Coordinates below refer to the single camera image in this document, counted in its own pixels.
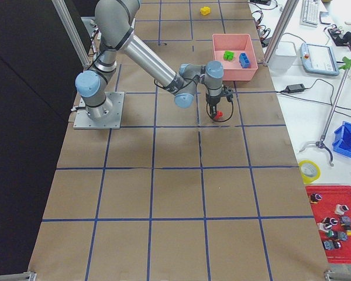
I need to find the white square box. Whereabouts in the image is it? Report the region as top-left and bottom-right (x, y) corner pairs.
(269, 41), (297, 70)

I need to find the blue plastic bin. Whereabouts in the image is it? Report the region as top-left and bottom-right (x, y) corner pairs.
(332, 121), (351, 158)

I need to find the red plastic tray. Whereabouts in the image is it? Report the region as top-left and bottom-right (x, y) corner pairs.
(306, 185), (351, 263)

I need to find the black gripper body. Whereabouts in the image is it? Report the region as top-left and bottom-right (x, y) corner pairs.
(206, 94), (221, 108)

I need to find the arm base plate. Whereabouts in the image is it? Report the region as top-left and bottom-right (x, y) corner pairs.
(73, 92), (125, 129)

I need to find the brown paper table mat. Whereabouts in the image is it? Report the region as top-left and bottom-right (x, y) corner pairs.
(27, 0), (331, 281)

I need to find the yellow tape roll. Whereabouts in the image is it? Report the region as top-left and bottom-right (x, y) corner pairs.
(299, 160), (321, 184)

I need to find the red toy block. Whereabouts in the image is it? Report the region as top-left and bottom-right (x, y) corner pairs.
(212, 111), (223, 122)

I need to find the blue toy block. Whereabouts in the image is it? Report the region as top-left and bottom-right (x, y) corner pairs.
(239, 53), (250, 68)

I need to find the black power adapter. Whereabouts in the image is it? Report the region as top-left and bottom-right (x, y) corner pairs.
(285, 84), (306, 94)

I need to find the green toy block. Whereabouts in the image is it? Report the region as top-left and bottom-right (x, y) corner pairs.
(223, 51), (235, 61)

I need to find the white keyboard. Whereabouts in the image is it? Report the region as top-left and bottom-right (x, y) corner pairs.
(300, 0), (321, 28)

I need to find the green handled grabber tool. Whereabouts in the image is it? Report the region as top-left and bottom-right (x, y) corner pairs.
(298, 56), (351, 167)

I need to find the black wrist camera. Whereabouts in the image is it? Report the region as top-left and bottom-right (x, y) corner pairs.
(222, 86), (234, 103)

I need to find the pink plastic box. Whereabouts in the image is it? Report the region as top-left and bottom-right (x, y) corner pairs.
(212, 34), (258, 81)

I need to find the yellow toy block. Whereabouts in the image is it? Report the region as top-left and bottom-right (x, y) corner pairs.
(199, 6), (211, 16)

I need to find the aluminium frame post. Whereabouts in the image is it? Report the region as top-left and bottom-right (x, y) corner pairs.
(263, 0), (298, 66)

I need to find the teach pendant tablet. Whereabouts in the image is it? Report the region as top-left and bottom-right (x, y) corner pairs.
(300, 43), (339, 76)

